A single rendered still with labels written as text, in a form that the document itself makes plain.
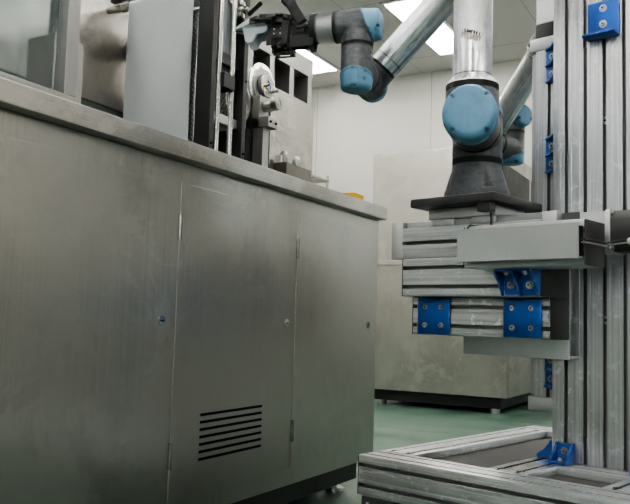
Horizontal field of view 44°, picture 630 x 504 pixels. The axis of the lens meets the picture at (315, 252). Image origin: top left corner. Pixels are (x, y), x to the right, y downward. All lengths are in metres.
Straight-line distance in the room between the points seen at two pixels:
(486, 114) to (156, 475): 1.01
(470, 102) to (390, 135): 5.61
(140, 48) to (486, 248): 1.20
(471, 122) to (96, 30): 1.20
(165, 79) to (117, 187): 0.75
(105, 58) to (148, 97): 0.23
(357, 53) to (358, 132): 5.64
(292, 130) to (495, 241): 1.78
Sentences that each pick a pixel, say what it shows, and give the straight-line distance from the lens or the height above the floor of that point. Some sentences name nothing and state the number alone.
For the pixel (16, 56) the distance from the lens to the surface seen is 1.49.
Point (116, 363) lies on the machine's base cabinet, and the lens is 1.54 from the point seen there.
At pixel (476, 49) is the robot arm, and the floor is 1.12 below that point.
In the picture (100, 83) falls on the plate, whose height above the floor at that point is 1.20.
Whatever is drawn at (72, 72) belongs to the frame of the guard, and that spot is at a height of 0.98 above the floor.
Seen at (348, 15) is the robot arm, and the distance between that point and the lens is 1.87.
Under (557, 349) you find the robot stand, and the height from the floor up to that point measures 0.48.
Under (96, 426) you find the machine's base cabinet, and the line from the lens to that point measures 1.52.
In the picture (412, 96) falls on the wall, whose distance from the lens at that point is 7.31.
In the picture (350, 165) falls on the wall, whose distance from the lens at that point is 7.42.
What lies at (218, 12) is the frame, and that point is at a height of 1.33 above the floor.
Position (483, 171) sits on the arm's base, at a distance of 1.83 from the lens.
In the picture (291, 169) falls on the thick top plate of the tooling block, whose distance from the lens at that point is 2.52.
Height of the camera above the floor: 0.53
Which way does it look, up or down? 5 degrees up
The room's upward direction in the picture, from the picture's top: 2 degrees clockwise
